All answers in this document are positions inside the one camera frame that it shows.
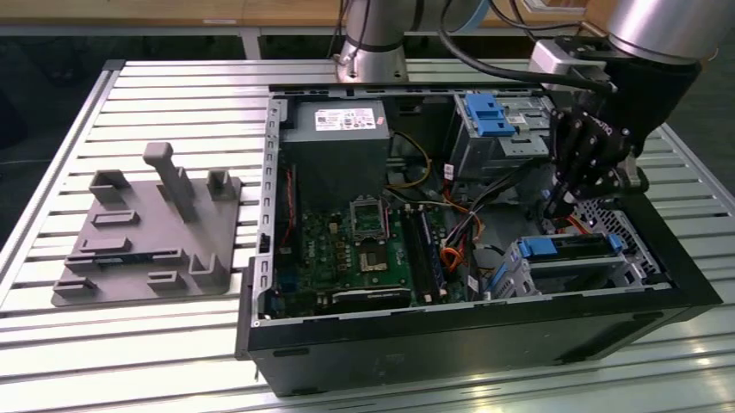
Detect black graphics card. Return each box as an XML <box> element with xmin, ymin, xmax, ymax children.
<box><xmin>330</xmin><ymin>286</ymin><xmax>413</xmax><ymax>311</ymax></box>

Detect thin orange wire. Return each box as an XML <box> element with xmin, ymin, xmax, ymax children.
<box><xmin>441</xmin><ymin>245</ymin><xmax>467</xmax><ymax>276</ymax></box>

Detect CPU socket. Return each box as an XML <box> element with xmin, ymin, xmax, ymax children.
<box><xmin>357</xmin><ymin>247</ymin><xmax>393</xmax><ymax>275</ymax></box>

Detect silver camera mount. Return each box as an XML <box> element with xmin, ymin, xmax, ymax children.
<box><xmin>526</xmin><ymin>38</ymin><xmax>619</xmax><ymax>94</ymax></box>

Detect grey power supply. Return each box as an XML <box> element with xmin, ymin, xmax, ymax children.
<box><xmin>278</xmin><ymin>99</ymin><xmax>393</xmax><ymax>203</ymax></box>

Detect round grey speaker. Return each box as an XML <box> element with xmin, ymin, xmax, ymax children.
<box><xmin>474</xmin><ymin>243</ymin><xmax>507</xmax><ymax>270</ymax></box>

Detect yellow black wires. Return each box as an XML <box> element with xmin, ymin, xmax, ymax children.
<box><xmin>385</xmin><ymin>131</ymin><xmax>434</xmax><ymax>190</ymax></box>

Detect black wire bundle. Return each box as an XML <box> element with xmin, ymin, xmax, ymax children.
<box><xmin>447</xmin><ymin>154</ymin><xmax>557</xmax><ymax>216</ymax></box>

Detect metal disk bay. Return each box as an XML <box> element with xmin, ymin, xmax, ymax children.
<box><xmin>493</xmin><ymin>234</ymin><xmax>673</xmax><ymax>299</ymax></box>

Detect wooden desk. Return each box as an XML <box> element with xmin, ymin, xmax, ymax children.
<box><xmin>0</xmin><ymin>0</ymin><xmax>599</xmax><ymax>29</ymax></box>

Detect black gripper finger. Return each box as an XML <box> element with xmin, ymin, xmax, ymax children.
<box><xmin>543</xmin><ymin>109</ymin><xmax>582</xmax><ymax>219</ymax></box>
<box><xmin>561</xmin><ymin>159</ymin><xmax>650</xmax><ymax>216</ymax></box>

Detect thick black cable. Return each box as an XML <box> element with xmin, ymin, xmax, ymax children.
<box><xmin>434</xmin><ymin>0</ymin><xmax>619</xmax><ymax>94</ymax></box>

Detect blue plastic latch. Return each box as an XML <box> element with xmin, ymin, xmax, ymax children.
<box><xmin>466</xmin><ymin>93</ymin><xmax>517</xmax><ymax>139</ymax></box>

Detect metal drive cage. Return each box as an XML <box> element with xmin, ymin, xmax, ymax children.
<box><xmin>450</xmin><ymin>92</ymin><xmax>562</xmax><ymax>184</ymax></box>

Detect grey parts rack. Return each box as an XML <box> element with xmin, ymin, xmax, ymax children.
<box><xmin>51</xmin><ymin>141</ymin><xmax>247</xmax><ymax>309</ymax></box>

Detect green motherboard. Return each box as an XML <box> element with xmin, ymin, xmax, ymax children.
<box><xmin>273</xmin><ymin>188</ymin><xmax>482</xmax><ymax>319</ymax></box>

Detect red yellow black power wire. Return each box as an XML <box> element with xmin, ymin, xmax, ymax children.
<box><xmin>445</xmin><ymin>208</ymin><xmax>597</xmax><ymax>249</ymax></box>

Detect hard disk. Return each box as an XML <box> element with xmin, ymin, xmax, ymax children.
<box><xmin>517</xmin><ymin>234</ymin><xmax>626</xmax><ymax>264</ymax></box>

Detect metal socket cover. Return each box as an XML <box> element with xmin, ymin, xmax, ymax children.
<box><xmin>349</xmin><ymin>198</ymin><xmax>387</xmax><ymax>243</ymax></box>

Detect black RAM slot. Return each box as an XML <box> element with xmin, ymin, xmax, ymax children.
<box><xmin>401</xmin><ymin>204</ymin><xmax>431</xmax><ymax>305</ymax></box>
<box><xmin>425</xmin><ymin>204</ymin><xmax>453</xmax><ymax>298</ymax></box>
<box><xmin>409</xmin><ymin>204</ymin><xmax>438</xmax><ymax>302</ymax></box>
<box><xmin>418</xmin><ymin>204</ymin><xmax>445</xmax><ymax>300</ymax></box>

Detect blue plastic strip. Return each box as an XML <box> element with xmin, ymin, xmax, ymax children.
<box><xmin>491</xmin><ymin>261</ymin><xmax>514</xmax><ymax>299</ymax></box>

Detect black PC case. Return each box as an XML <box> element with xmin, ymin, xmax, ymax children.
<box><xmin>235</xmin><ymin>81</ymin><xmax>725</xmax><ymax>397</ymax></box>

